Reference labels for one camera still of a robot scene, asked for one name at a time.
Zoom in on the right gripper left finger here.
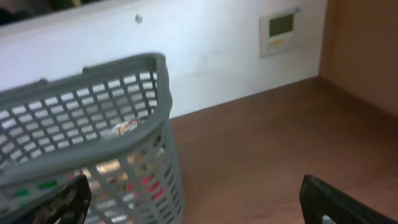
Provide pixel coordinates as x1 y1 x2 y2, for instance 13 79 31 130
12 174 91 224

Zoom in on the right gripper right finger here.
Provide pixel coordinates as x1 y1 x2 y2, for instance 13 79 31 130
299 174 397 224

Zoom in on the green lidded jar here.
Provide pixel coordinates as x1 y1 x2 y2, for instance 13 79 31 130
14 179 58 198

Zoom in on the red spaghetti packet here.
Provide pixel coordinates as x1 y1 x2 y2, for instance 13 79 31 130
124 174 164 200

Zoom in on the beige bread bag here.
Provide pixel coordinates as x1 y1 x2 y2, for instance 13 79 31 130
106 119 142 138

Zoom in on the grey plastic basket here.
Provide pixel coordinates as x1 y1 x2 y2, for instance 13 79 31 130
1 53 184 224

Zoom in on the white wall thermostat panel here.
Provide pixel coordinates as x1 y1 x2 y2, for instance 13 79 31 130
259 6 300 58

